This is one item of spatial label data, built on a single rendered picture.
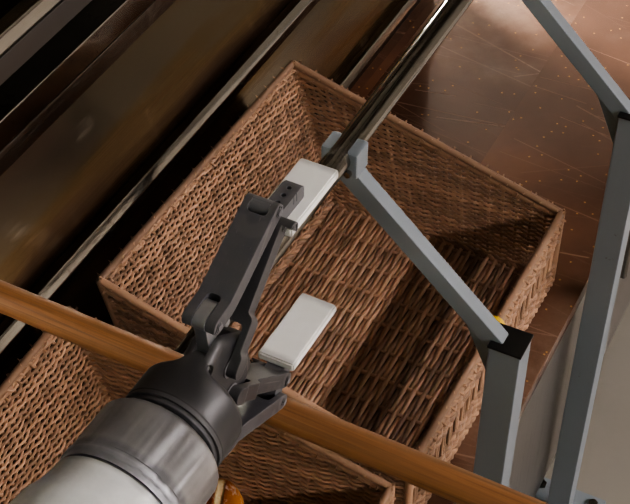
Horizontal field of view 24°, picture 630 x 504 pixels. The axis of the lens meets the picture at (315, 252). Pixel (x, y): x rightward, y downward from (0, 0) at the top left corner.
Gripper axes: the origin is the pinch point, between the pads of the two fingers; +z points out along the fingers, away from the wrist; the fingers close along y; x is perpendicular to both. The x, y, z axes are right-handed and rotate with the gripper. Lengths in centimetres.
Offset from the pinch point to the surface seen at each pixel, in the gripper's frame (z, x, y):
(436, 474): 5.4, 9.3, 27.8
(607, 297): 91, 3, 87
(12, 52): 17.0, -40.5, 7.5
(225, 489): 30, -29, 84
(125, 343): 5.6, -22.7, 27.6
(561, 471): 92, 1, 132
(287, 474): 34, -22, 80
